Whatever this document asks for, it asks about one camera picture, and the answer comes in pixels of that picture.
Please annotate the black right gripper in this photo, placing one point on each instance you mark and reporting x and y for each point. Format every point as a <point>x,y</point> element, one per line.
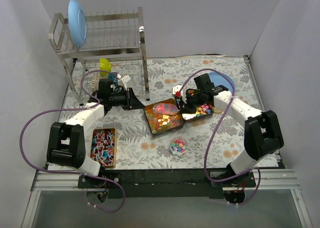
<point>189,100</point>

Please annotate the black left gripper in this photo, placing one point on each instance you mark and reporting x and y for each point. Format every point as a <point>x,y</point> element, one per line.
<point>128,98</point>

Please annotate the tin of colourful star candies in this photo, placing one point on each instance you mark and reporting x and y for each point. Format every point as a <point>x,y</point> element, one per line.
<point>204,111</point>

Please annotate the gold round jar lid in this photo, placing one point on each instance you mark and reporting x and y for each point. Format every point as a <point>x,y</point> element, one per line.
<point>217,110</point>

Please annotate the tin of gummy candies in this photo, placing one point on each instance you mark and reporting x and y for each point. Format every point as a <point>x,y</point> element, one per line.
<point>160,124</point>

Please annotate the gold tin of candies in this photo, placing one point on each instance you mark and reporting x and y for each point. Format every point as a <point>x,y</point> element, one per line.
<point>104,147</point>

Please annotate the clear glass jar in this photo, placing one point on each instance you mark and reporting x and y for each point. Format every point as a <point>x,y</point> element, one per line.
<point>178,146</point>

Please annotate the silver metal scoop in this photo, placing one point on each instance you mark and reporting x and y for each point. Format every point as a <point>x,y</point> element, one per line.
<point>165,109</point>

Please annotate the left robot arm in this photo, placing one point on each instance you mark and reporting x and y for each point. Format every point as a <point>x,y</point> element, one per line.
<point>66,144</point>

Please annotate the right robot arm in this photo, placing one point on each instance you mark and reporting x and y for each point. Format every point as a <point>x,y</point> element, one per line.
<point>262,132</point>

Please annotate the blue plate on mat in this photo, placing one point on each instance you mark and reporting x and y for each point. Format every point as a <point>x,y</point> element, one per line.
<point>224,80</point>

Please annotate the patterned tape roll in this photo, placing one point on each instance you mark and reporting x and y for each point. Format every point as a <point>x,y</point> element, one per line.
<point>95,82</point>

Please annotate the yellow-green bowl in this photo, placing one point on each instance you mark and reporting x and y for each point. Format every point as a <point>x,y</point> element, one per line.
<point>104,67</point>

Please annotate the steel dish rack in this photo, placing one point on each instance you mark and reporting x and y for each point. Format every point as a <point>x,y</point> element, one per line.
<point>118,37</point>

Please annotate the blue plate in rack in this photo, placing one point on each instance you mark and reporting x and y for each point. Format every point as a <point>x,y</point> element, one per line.
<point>77,24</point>

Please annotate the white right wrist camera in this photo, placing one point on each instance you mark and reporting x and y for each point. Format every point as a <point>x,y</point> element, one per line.
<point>179,95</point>

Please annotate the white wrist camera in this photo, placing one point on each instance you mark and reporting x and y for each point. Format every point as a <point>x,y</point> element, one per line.
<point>123,80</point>
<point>179,95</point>

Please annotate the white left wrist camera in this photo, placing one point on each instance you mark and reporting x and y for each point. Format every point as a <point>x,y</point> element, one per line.
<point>123,80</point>

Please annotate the black metal base rail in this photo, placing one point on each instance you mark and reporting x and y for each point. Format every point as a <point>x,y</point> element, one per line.
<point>172,183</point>

